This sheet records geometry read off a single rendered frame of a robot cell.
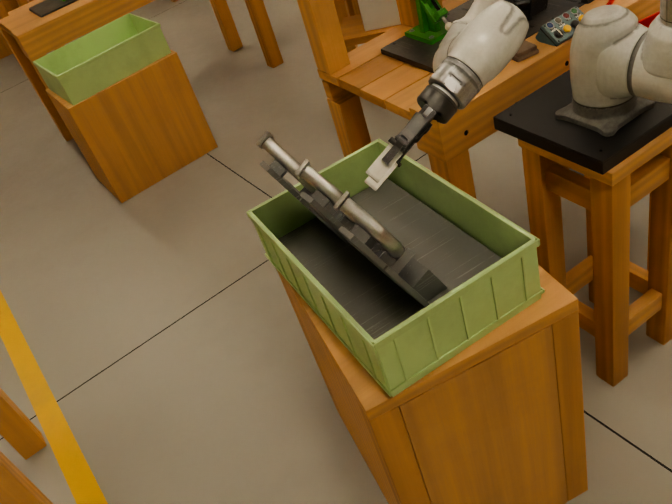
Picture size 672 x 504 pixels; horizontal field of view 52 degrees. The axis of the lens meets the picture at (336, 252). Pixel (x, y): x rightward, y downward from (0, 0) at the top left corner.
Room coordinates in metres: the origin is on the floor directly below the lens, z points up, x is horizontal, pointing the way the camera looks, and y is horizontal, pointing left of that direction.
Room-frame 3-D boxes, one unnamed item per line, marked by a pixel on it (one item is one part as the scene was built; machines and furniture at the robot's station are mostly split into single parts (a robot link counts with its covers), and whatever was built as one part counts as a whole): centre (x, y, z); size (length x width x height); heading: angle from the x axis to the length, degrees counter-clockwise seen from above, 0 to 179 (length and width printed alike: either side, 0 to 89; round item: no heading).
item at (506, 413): (1.27, -0.14, 0.39); 0.68 x 0.52 x 0.79; 11
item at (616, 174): (1.48, -0.79, 0.83); 0.32 x 0.32 x 0.04; 21
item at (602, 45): (1.47, -0.79, 1.06); 0.18 x 0.16 x 0.22; 33
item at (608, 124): (1.49, -0.80, 0.92); 0.22 x 0.18 x 0.06; 112
